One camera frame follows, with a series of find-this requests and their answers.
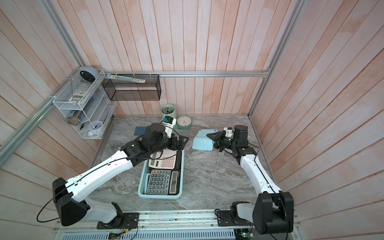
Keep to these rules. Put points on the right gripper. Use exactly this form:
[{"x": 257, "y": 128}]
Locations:
[{"x": 219, "y": 139}]

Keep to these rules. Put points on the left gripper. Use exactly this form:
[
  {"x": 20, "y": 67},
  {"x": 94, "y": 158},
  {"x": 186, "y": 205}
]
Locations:
[{"x": 174, "y": 146}]

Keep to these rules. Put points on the pink calculator back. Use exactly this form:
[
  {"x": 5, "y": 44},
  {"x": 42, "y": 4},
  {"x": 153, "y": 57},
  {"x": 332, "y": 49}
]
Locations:
[{"x": 163, "y": 160}]

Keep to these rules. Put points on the teal calculator face down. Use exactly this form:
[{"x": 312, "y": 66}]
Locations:
[{"x": 201, "y": 142}]

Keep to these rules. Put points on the black calculator face down large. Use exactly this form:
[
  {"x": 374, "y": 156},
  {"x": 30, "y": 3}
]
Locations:
[{"x": 163, "y": 183}]

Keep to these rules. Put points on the mint green storage box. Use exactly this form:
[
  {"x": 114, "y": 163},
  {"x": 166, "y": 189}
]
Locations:
[{"x": 178, "y": 167}]

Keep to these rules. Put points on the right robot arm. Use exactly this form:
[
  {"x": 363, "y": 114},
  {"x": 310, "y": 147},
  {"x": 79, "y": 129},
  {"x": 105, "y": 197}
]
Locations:
[{"x": 273, "y": 212}]

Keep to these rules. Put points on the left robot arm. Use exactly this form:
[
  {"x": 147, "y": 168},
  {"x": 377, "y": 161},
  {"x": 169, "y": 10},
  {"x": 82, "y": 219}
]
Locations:
[{"x": 71, "y": 196}]

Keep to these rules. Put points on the green pen cup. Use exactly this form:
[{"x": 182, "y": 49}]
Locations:
[{"x": 168, "y": 110}]

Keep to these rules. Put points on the ruler on basket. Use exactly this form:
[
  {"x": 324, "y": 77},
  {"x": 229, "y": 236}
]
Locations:
[{"x": 124, "y": 78}]

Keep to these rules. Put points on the grey round speaker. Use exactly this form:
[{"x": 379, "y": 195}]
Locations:
[{"x": 89, "y": 73}]

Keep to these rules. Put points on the black wire basket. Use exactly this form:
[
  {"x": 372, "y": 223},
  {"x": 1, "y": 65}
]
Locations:
[{"x": 122, "y": 91}]

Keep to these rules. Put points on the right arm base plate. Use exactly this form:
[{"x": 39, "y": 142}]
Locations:
[{"x": 228, "y": 219}]

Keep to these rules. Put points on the aluminium front rail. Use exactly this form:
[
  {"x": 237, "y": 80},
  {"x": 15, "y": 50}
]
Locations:
[{"x": 161, "y": 220}]

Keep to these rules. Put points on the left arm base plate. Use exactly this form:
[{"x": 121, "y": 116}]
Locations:
[{"x": 126, "y": 220}]

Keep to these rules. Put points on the white wire shelf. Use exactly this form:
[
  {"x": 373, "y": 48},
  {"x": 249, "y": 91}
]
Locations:
[{"x": 81, "y": 102}]

